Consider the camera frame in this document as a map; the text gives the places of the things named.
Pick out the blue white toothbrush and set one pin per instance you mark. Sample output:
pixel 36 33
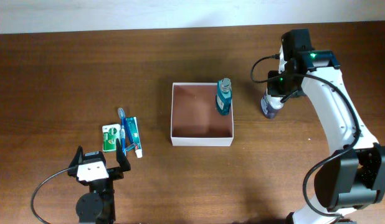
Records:
pixel 122 116

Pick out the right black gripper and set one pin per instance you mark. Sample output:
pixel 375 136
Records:
pixel 275 89

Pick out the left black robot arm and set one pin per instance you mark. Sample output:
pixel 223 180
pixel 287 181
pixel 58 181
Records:
pixel 98 205

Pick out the teal toothpaste tube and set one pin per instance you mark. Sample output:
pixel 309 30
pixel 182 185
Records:
pixel 133 127

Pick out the teal Listerine mouthwash bottle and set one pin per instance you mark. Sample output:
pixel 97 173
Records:
pixel 224 96

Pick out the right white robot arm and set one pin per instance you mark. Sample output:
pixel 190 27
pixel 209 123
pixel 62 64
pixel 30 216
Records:
pixel 352 177

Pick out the white open cardboard box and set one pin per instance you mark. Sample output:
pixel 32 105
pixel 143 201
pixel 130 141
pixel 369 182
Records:
pixel 195 120

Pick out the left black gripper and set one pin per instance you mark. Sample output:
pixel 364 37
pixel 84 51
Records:
pixel 117 173

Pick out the dark blue Dettol foam bottle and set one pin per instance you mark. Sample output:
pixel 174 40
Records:
pixel 270 105

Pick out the green white Dettol soap bar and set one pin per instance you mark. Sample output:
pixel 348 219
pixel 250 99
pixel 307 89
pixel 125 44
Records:
pixel 111 133

